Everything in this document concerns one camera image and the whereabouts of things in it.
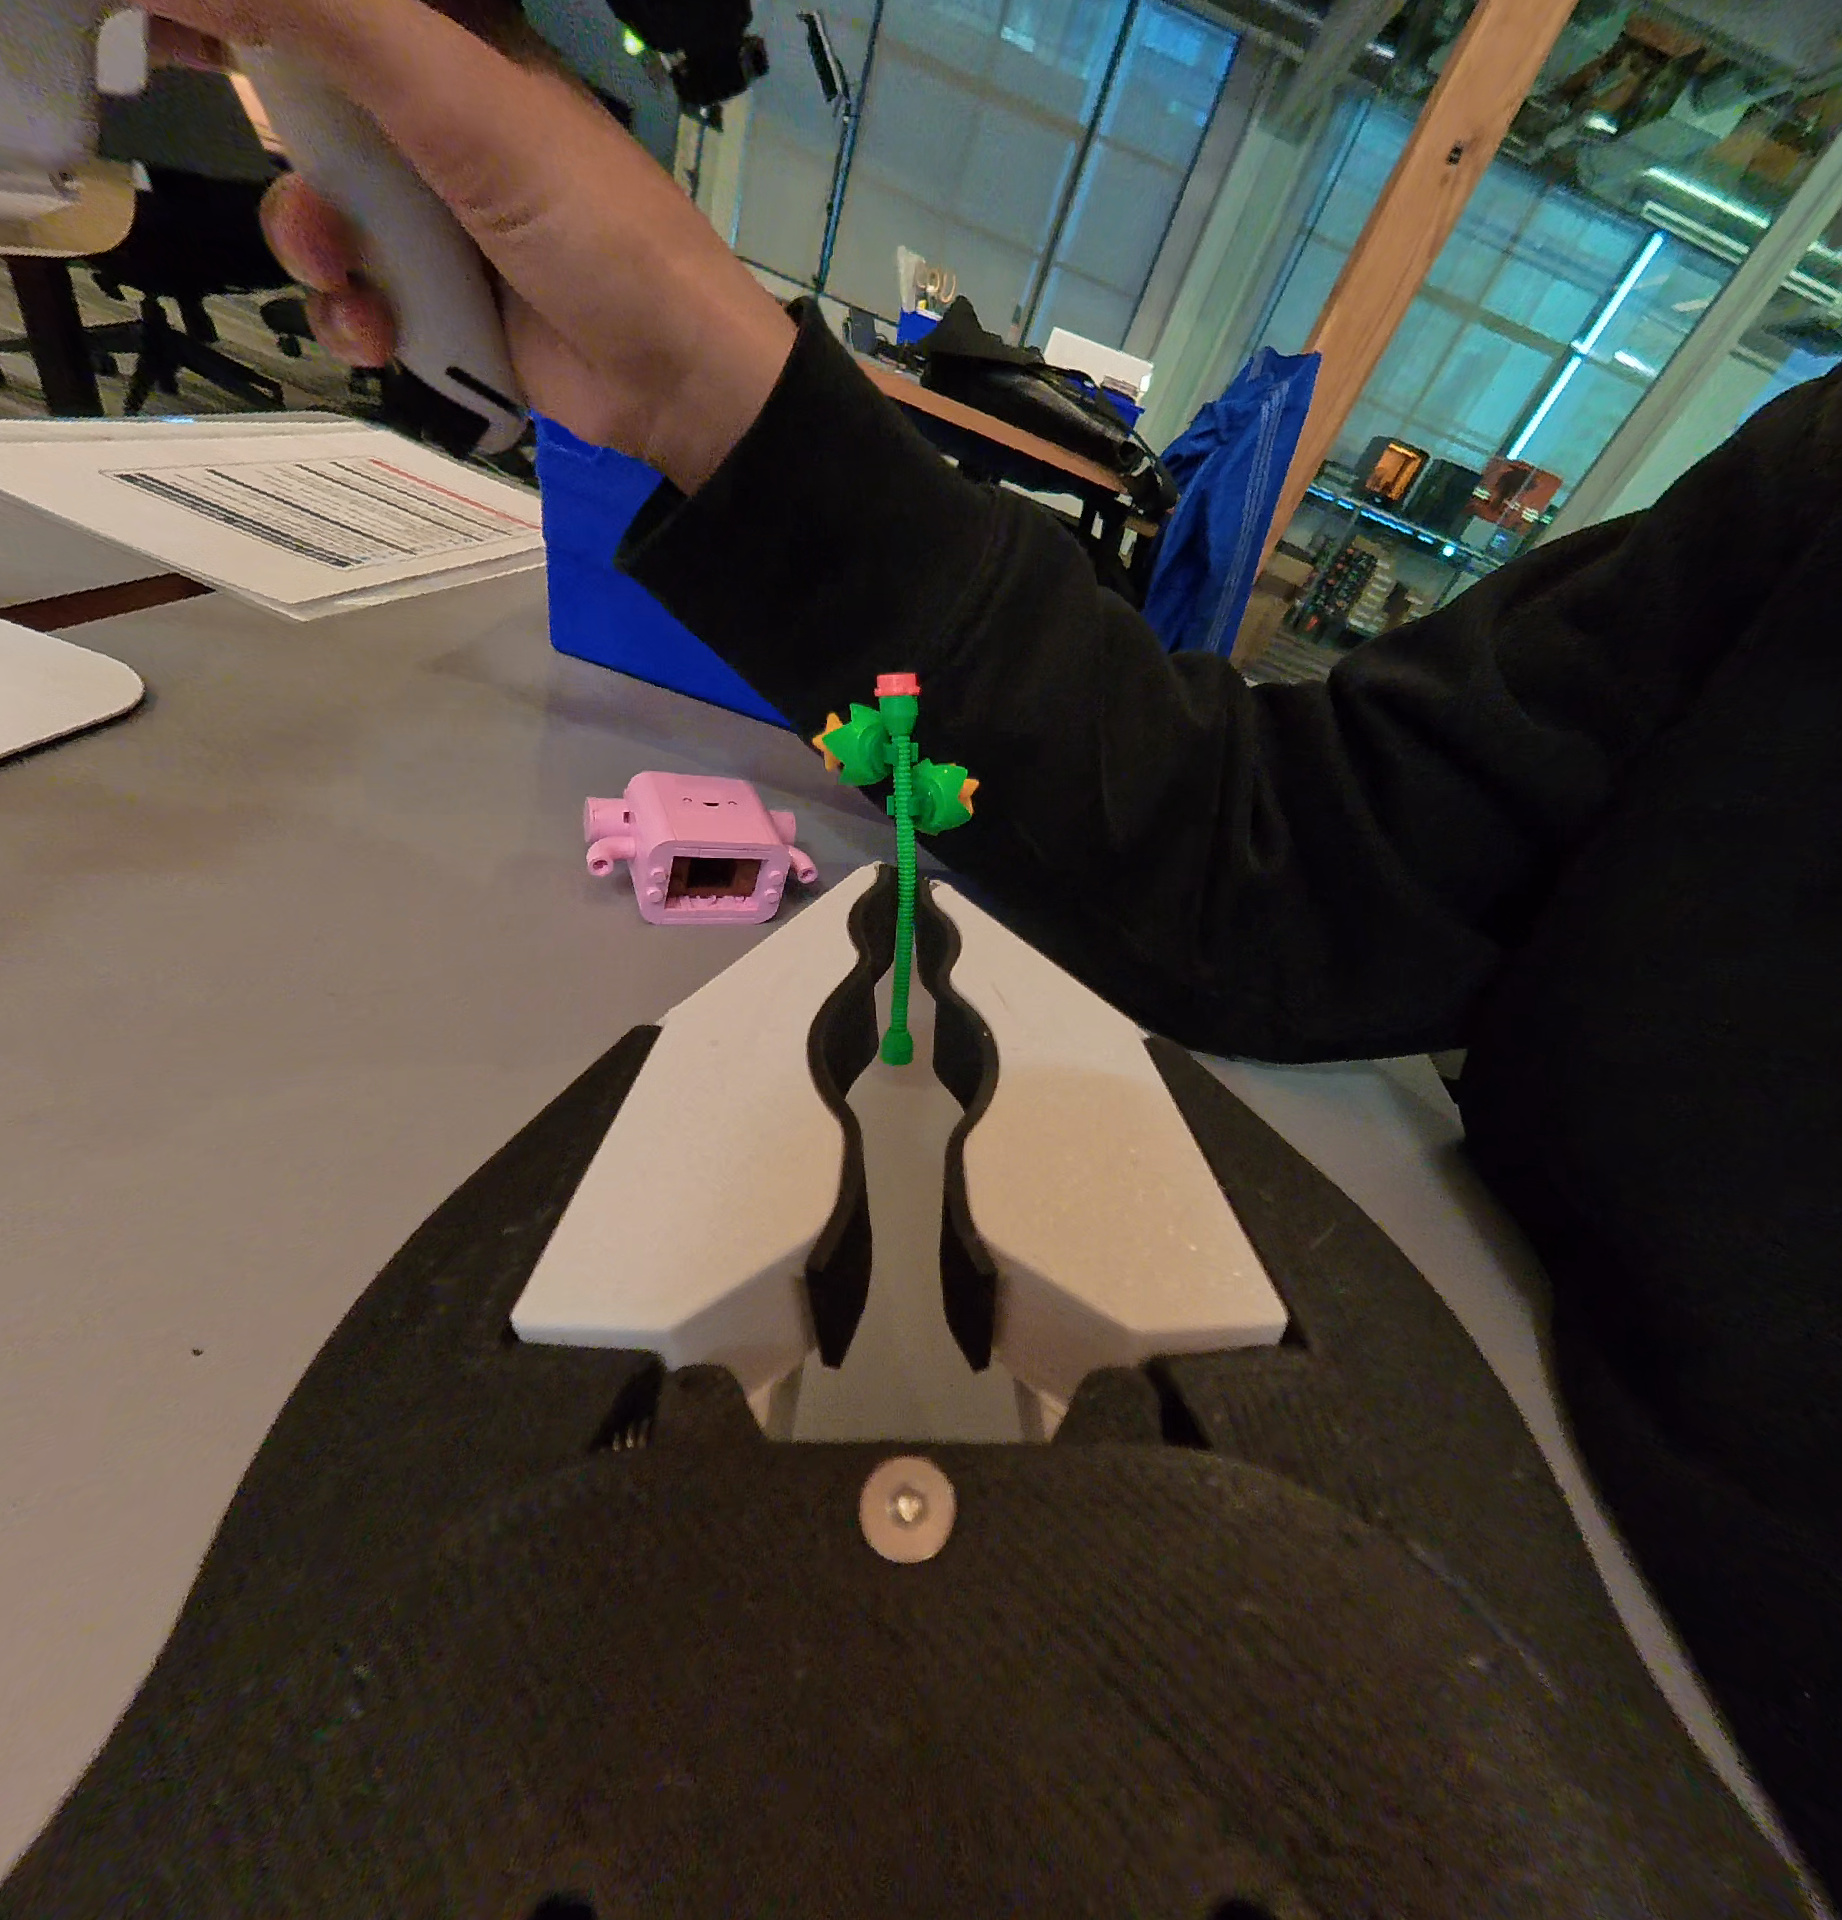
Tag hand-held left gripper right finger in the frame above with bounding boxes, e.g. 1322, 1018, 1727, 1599
917, 883, 1293, 1430

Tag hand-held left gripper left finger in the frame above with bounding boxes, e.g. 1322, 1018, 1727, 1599
510, 863, 896, 1441

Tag green flower stem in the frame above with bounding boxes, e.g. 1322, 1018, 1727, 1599
813, 670, 983, 1070

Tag pink brick figure pot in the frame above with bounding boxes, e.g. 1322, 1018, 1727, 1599
582, 770, 819, 931

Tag person's right forearm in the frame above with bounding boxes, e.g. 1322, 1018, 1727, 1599
619, 298, 1842, 1070

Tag person's right hand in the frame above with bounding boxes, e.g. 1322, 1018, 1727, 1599
142, 0, 801, 495

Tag black office chair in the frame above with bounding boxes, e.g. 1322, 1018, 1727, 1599
0, 66, 314, 421

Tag laminated instruction sheet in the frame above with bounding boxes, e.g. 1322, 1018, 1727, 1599
0, 421, 548, 621

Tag blue storage bin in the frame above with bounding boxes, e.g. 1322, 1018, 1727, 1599
534, 411, 804, 733

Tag white book stand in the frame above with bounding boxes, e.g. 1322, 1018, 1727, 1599
0, 0, 151, 781

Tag black jacket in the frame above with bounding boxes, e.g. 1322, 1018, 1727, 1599
1461, 346, 1842, 1920

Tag black bag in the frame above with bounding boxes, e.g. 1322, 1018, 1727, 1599
876, 298, 1180, 515

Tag wooden table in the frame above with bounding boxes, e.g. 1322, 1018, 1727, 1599
862, 367, 1166, 544

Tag blue cloth bag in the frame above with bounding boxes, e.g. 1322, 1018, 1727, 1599
1147, 348, 1324, 661

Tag wooden ceiling beam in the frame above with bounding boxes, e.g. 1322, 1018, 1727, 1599
1258, 0, 1582, 574

